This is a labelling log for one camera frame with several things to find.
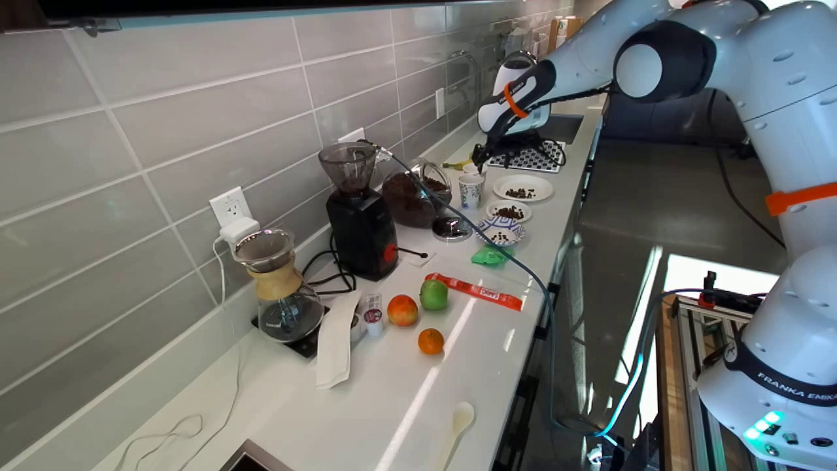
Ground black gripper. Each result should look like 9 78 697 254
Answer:
471 136 510 174

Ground patterned paper cup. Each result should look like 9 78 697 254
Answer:
458 170 484 209

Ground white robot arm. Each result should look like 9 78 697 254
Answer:
477 0 837 471

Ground small white pod cup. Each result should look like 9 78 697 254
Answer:
360 296 383 337

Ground glass pour over carafe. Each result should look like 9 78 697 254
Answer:
236 230 324 343

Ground black white drying mat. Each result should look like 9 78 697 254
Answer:
491 140 566 174

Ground far paper plate with beans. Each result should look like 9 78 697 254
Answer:
491 174 552 205

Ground paper plate with beans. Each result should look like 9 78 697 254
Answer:
491 174 552 205
485 201 534 224

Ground near paper plate with beans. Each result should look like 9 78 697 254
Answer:
485 201 534 224

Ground patterned bowl with beans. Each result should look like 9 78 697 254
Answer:
480 217 526 250

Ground black jar lid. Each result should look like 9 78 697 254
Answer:
430 217 471 243

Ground glass jar of coffee beans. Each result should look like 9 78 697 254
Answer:
381 163 451 229

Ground green crumpled cloth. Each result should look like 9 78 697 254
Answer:
471 247 510 271

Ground orange red packet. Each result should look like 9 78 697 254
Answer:
423 273 523 311

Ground black coffee grinder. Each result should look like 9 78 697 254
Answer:
319 141 396 281

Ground green apple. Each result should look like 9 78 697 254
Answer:
419 281 447 311

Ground red orange peach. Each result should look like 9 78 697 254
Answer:
387 296 419 327

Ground small orange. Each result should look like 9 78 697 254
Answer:
419 327 445 356

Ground black kitchen scale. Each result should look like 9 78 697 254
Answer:
251 315 365 358

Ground white plastic spoon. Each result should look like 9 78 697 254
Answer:
433 404 475 471

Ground black power cable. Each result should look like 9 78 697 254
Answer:
377 145 553 310

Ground white wall charger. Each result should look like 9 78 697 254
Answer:
220 217 259 250

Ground white wall outlet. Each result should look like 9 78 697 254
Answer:
208 187 254 229

